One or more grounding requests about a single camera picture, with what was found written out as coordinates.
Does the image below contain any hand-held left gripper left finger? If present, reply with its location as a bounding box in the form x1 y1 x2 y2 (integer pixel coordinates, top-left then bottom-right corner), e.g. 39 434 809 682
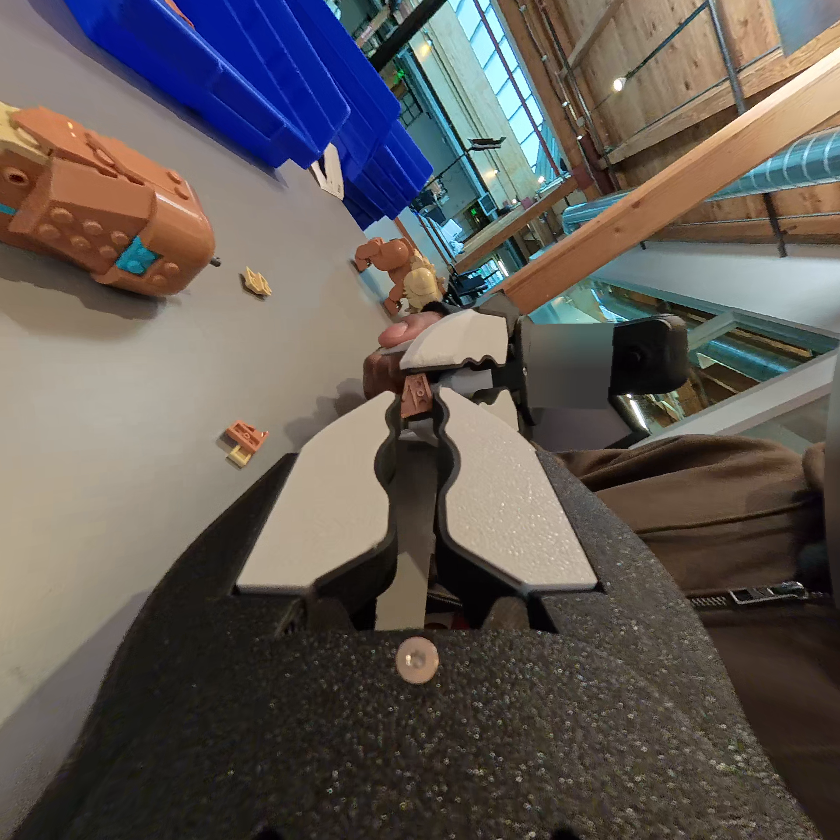
235 392 403 597

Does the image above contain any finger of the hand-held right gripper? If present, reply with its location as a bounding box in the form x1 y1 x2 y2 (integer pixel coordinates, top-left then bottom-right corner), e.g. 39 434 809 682
399 308 511 373
430 369 526 437

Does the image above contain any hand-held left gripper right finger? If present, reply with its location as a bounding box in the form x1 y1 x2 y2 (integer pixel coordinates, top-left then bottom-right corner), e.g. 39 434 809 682
430 387 599 593

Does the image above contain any brown wedge plate brick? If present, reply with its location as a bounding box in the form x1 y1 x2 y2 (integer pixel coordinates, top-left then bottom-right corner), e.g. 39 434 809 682
401 374 434 421
225 420 269 454

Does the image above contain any brown tan brick arm model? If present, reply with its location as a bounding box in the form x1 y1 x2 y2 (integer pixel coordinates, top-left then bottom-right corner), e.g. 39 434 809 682
0 101 219 298

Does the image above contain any person's right forearm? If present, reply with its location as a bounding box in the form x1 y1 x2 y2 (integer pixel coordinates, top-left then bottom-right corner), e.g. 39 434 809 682
556 433 824 534

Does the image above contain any person's right hand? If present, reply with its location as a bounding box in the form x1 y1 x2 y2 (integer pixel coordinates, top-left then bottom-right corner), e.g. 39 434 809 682
363 311 448 399

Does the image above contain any black chair back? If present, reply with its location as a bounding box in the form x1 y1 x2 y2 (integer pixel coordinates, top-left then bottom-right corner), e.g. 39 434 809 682
450 266 503 307

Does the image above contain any brown tan brick figure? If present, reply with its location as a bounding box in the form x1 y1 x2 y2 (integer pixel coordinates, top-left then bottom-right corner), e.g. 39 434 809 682
354 236 448 315

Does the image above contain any wooden pillar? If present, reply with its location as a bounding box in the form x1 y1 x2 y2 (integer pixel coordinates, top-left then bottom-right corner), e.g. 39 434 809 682
500 49 840 316

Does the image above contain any studio light on stand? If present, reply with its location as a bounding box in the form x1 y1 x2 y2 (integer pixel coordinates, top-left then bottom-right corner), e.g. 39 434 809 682
433 135 508 198

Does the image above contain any white paper sheet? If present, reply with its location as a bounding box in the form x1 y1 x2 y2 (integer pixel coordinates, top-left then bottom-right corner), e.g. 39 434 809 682
310 143 346 201

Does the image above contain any stack of blue bins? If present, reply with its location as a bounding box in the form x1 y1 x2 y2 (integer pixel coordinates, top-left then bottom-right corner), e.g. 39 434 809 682
283 0 434 231

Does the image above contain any brown zip hoodie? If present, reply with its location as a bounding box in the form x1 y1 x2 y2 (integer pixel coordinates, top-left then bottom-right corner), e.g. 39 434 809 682
556 433 840 840

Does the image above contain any black metal pole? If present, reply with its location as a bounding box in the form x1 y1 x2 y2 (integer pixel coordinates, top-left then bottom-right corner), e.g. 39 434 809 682
369 0 448 70

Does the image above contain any blue plastic bin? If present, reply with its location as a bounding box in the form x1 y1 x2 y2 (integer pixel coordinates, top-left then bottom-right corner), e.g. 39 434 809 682
64 0 353 169

